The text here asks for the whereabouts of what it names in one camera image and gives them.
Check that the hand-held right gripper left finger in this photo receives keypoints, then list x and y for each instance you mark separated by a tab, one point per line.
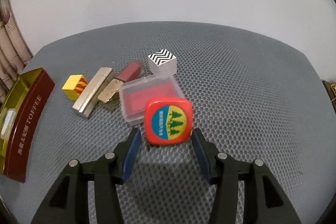
130	158

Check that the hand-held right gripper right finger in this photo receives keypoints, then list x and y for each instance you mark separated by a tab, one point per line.
203	158

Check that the red tape measure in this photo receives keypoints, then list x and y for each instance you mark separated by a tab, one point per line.
168	121

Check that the clear box with red pad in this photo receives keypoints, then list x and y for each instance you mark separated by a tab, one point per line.
134	98

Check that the red and gold lipstick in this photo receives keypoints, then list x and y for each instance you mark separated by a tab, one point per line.
128	71

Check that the yellow wooden cube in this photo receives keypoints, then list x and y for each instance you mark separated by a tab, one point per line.
72	86

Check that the black white zigzag cube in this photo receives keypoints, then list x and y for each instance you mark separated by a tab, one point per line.
162	61

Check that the red tin box gold inside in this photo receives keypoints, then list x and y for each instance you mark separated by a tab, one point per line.
26	119

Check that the grey honeycomb mat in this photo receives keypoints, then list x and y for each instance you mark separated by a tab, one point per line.
236	82

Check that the brown patterned box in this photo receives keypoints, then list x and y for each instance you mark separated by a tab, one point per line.
330	92

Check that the beige patterned curtain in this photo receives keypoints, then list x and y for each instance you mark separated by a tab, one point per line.
10	50

